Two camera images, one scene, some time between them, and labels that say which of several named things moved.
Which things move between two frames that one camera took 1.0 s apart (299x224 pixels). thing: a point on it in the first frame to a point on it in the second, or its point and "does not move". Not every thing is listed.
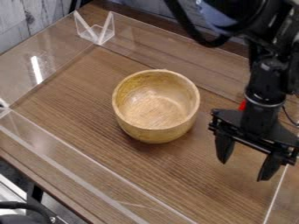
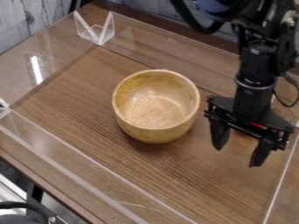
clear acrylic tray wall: [107, 97] does not move
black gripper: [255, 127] to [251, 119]
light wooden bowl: [155, 102] does not move
